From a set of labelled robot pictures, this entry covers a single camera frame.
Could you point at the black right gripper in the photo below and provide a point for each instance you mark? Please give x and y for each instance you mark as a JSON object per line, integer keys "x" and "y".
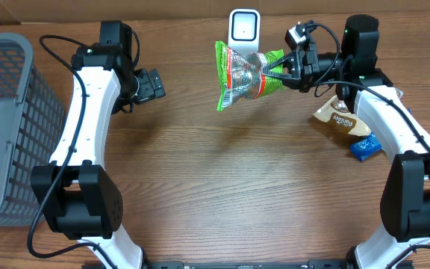
{"x": 300, "y": 60}

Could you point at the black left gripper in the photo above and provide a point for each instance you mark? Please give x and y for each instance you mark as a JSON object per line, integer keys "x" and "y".
{"x": 152, "y": 85}

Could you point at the green snack packet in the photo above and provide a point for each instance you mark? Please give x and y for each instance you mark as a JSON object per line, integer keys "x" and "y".
{"x": 240, "y": 77}

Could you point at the beige pastry snack packet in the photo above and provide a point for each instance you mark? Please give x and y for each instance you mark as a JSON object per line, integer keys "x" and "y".
{"x": 335, "y": 112}

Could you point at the blue oreo packet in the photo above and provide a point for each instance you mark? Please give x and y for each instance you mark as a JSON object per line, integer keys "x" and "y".
{"x": 366, "y": 147}

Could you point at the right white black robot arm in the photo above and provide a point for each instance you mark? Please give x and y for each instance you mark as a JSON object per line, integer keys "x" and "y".
{"x": 405, "y": 202}

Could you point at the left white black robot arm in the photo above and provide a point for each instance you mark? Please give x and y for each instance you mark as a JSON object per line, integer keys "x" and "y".
{"x": 79, "y": 204}

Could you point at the white barcode scanner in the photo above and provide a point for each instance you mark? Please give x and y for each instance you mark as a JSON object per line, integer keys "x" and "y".
{"x": 244, "y": 30}

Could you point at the grey plastic mesh basket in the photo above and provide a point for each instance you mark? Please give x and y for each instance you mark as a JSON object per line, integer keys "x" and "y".
{"x": 31, "y": 123}

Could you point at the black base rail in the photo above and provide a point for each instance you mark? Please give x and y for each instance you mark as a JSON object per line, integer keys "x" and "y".
{"x": 256, "y": 264}

